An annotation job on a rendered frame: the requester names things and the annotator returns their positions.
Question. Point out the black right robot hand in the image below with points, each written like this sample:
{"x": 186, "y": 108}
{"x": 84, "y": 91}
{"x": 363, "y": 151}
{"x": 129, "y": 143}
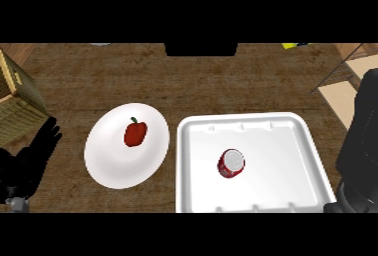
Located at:
{"x": 363, "y": 143}

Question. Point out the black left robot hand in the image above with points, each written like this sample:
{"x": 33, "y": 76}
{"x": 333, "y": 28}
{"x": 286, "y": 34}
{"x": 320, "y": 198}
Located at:
{"x": 30, "y": 160}

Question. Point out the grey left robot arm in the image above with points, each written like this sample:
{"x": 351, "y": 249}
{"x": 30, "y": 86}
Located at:
{"x": 17, "y": 204}

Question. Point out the white rectangular tray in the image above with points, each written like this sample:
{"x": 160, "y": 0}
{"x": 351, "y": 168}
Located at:
{"x": 252, "y": 163}

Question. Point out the wicker basket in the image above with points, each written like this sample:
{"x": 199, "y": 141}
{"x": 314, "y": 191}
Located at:
{"x": 17, "y": 103}

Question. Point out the white oval plate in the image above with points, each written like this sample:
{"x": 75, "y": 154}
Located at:
{"x": 126, "y": 146}

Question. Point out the red bell pepper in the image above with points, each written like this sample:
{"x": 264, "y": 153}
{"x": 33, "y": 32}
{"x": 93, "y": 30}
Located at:
{"x": 135, "y": 133}

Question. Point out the yellow object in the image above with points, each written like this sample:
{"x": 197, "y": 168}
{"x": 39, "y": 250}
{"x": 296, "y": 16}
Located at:
{"x": 295, "y": 45}

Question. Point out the pale grey object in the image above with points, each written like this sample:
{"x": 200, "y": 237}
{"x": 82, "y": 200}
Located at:
{"x": 100, "y": 44}

